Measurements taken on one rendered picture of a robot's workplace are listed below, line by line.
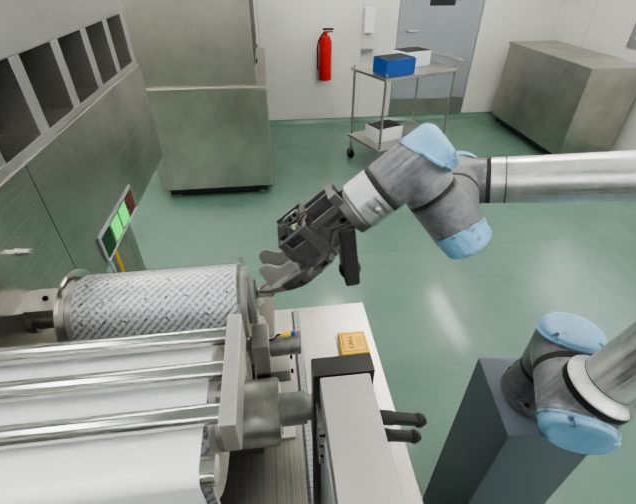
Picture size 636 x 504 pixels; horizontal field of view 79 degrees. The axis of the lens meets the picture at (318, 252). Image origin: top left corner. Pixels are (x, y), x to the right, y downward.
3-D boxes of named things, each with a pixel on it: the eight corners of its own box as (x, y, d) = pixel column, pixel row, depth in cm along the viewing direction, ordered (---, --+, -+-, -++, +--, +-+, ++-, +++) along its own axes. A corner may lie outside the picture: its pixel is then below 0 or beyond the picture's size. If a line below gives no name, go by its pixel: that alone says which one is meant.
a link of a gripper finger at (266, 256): (240, 263, 65) (280, 231, 62) (265, 282, 68) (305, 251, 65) (239, 275, 62) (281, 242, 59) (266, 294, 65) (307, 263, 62)
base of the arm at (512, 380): (553, 366, 95) (569, 340, 89) (586, 425, 83) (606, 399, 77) (491, 365, 95) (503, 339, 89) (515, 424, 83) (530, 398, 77)
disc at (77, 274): (82, 384, 59) (43, 311, 51) (78, 384, 59) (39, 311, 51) (113, 318, 71) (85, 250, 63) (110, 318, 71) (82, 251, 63)
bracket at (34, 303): (59, 317, 58) (53, 307, 56) (17, 320, 57) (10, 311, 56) (71, 294, 61) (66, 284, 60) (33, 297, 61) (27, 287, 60)
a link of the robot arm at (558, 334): (577, 353, 86) (605, 310, 78) (589, 405, 76) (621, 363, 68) (519, 339, 89) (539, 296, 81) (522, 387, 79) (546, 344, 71)
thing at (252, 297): (254, 293, 59) (255, 269, 65) (241, 294, 59) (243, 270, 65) (259, 332, 62) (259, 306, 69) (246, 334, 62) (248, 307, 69)
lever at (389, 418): (423, 431, 36) (430, 423, 35) (375, 428, 34) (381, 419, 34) (418, 417, 37) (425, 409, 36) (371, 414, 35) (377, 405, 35)
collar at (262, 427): (283, 457, 39) (279, 423, 35) (222, 464, 38) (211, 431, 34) (280, 399, 44) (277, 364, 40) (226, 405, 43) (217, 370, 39)
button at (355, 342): (369, 357, 97) (370, 351, 96) (342, 360, 97) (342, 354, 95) (363, 336, 103) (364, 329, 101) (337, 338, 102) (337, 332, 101)
